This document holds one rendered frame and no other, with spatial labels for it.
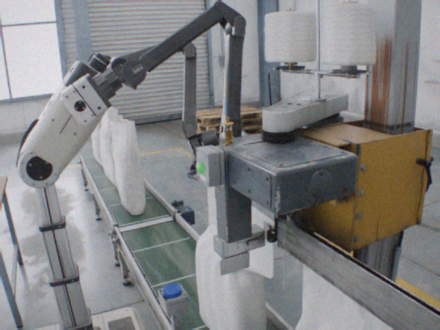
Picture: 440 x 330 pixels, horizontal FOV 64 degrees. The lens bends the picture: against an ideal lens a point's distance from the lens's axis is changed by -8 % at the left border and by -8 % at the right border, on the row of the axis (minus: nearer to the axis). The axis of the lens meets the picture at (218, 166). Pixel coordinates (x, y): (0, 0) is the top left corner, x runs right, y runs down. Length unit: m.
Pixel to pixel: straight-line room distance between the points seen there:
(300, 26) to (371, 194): 0.53
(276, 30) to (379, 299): 0.79
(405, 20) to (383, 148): 0.37
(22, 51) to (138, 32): 2.45
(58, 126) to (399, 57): 1.10
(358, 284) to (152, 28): 8.12
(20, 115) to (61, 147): 7.05
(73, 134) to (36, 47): 7.04
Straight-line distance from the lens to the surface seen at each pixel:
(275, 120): 0.97
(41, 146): 1.44
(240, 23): 1.30
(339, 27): 1.00
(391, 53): 1.16
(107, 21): 8.48
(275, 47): 1.19
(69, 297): 1.77
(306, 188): 0.83
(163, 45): 1.25
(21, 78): 8.37
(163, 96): 8.78
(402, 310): 0.84
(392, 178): 1.14
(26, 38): 8.38
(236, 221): 1.03
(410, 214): 1.27
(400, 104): 1.20
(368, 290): 0.89
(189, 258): 2.33
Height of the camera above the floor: 1.58
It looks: 17 degrees down
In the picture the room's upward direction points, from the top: 3 degrees counter-clockwise
